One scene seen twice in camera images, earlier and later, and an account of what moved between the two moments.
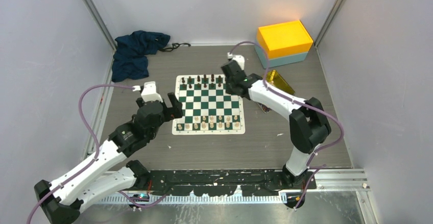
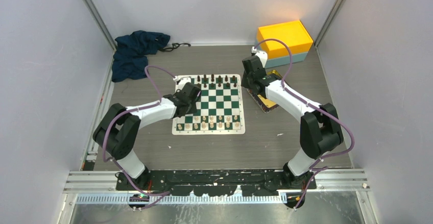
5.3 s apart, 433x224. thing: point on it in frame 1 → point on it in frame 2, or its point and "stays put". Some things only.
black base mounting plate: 219,182 stays put
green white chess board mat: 208,108 stays put
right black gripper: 227,88 → 244,82
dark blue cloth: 129,61 stays put
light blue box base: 280,61 stays put
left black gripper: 174,112 → 193,109
